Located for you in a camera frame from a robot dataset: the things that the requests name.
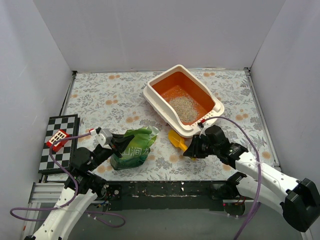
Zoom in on red white toy block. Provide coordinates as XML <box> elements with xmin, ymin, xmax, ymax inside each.
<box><xmin>46</xmin><ymin>129</ymin><xmax>70</xmax><ymax>152</ymax></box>

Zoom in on grey cat litter pile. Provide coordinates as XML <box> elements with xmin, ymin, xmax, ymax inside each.
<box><xmin>168</xmin><ymin>96</ymin><xmax>198</xmax><ymax>125</ymax></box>

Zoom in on green cat litter bag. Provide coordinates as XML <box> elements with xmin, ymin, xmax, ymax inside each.
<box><xmin>110</xmin><ymin>126</ymin><xmax>159</xmax><ymax>171</ymax></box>

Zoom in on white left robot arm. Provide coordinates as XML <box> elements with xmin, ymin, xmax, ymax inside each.
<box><xmin>25</xmin><ymin>130</ymin><xmax>134</xmax><ymax>240</ymax></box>

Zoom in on white and orange litter box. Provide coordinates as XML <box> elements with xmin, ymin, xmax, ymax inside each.
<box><xmin>143</xmin><ymin>64</ymin><xmax>225</xmax><ymax>138</ymax></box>

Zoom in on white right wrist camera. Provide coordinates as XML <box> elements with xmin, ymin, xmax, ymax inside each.
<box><xmin>197</xmin><ymin>119</ymin><xmax>207</xmax><ymax>136</ymax></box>

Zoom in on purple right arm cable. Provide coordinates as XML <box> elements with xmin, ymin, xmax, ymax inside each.
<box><xmin>197</xmin><ymin>116</ymin><xmax>262</xmax><ymax>240</ymax></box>

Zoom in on black white checkerboard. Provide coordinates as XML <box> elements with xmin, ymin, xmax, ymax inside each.
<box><xmin>38</xmin><ymin>114</ymin><xmax>80</xmax><ymax>175</ymax></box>

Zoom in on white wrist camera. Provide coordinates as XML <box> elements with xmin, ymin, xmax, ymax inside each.
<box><xmin>197</xmin><ymin>119</ymin><xmax>207</xmax><ymax>136</ymax></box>
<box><xmin>94</xmin><ymin>128</ymin><xmax>113</xmax><ymax>149</ymax></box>

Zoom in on floral patterned table mat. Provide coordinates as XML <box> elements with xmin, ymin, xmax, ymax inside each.
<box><xmin>66</xmin><ymin>69</ymin><xmax>276</xmax><ymax>181</ymax></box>

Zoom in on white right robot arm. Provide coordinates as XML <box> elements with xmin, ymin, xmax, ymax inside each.
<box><xmin>183</xmin><ymin>125</ymin><xmax>320</xmax><ymax>233</ymax></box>

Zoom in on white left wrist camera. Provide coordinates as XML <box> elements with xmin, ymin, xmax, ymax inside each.
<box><xmin>94</xmin><ymin>128</ymin><xmax>113</xmax><ymax>149</ymax></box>

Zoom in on yellow plastic litter scoop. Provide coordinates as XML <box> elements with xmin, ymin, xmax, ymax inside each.
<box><xmin>168</xmin><ymin>129</ymin><xmax>192</xmax><ymax>157</ymax></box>

